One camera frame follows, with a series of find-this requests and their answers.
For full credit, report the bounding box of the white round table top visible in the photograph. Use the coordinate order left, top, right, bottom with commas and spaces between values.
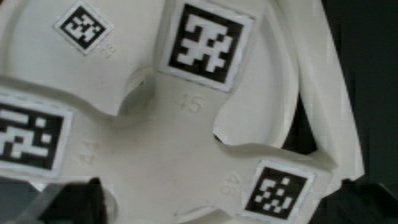
0, 0, 364, 181

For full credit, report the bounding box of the white cross-shaped table base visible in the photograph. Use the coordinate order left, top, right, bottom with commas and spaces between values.
0, 0, 336, 224

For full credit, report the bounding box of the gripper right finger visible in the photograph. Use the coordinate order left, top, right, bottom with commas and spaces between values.
309, 180, 398, 224

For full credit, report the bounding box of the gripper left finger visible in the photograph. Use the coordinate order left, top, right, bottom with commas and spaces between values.
11, 177, 118, 224

